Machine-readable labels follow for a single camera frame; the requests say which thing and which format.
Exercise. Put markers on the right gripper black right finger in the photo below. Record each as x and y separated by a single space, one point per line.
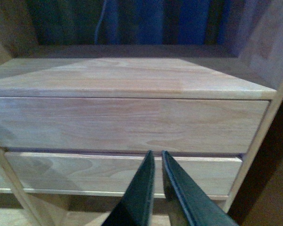
188 204

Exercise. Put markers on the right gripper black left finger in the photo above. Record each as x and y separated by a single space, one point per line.
136 206

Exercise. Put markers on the light wooden shelf unit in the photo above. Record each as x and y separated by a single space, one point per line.
249 66

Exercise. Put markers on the dark blue books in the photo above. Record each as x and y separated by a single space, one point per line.
129 22

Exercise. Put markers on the lower right wooden drawer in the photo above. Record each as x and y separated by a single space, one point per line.
110 175

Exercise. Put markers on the wooden drawer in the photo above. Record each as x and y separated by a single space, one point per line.
110 175
120 125

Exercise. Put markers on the upper right wooden drawer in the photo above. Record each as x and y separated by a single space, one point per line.
120 125

